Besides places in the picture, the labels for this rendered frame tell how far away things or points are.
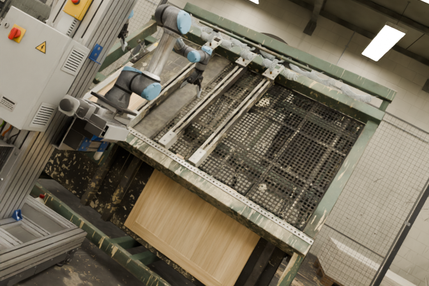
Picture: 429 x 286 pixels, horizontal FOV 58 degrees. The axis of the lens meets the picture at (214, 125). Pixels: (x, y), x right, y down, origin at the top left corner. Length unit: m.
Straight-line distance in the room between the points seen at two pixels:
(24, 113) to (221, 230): 1.47
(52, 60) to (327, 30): 6.87
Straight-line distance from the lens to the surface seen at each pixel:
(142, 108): 2.93
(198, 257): 2.78
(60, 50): 1.88
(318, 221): 2.48
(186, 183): 2.55
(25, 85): 1.93
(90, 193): 3.12
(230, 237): 2.69
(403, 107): 8.21
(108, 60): 3.47
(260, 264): 2.63
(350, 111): 3.11
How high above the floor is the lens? 1.19
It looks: level
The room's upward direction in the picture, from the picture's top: 29 degrees clockwise
